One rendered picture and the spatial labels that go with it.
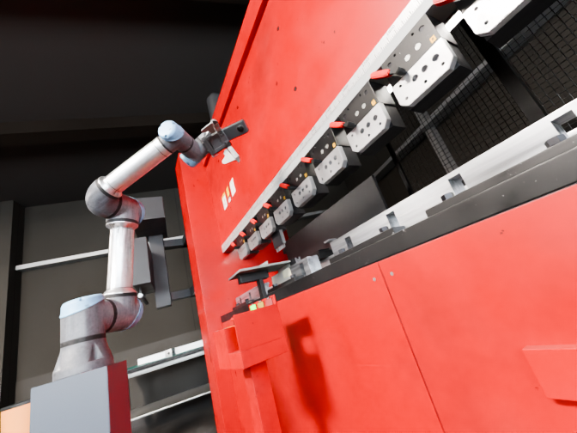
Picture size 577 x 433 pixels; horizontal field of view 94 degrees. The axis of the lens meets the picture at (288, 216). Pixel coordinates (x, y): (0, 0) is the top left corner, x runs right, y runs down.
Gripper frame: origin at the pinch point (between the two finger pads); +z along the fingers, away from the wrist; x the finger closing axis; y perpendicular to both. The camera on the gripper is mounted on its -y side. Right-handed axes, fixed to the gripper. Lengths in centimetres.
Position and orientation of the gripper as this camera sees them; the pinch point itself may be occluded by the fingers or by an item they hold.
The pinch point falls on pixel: (228, 141)
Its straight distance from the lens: 91.0
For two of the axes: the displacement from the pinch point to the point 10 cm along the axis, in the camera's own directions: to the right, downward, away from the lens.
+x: -4.5, -7.5, -4.9
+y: -8.2, 5.6, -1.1
